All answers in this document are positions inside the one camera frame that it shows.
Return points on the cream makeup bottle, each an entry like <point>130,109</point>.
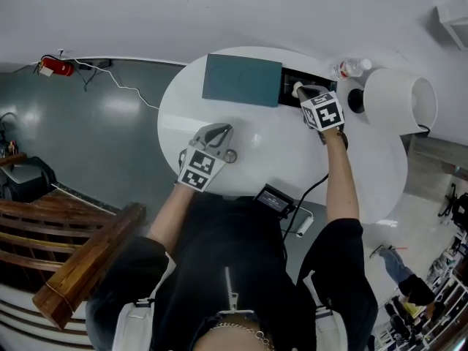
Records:
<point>297,86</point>

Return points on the clear plastic water bottle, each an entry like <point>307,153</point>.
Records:
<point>347,69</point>

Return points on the black power strip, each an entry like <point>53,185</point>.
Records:
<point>96,64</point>

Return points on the white power strip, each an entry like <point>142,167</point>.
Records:
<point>305,227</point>

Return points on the red fire extinguisher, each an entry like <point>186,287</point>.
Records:
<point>56,67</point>

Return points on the teal box with black inside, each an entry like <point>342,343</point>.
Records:
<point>241,80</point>

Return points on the person's black top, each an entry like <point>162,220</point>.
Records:
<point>226,254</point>

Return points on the white shelf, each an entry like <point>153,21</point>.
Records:
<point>453,20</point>

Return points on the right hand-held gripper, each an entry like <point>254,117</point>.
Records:
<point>325,112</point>

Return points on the white storage racks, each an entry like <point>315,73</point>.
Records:
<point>438,305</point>

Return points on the white table lamp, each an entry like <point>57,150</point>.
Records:
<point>391,99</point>

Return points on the brown wooden bench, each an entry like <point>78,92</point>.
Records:
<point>73,254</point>

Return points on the person's left forearm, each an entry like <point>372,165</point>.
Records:
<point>172,210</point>

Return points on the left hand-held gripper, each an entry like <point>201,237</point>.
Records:
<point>200,168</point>

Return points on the black office chair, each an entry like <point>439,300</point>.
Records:
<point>459,205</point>

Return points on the white chest harness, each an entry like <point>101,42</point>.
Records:
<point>137,320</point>

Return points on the person's right forearm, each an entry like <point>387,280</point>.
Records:
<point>342,181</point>

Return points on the black bag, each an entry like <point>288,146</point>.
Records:
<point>25,181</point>

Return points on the black device with screen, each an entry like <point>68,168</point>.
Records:
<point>272,199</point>

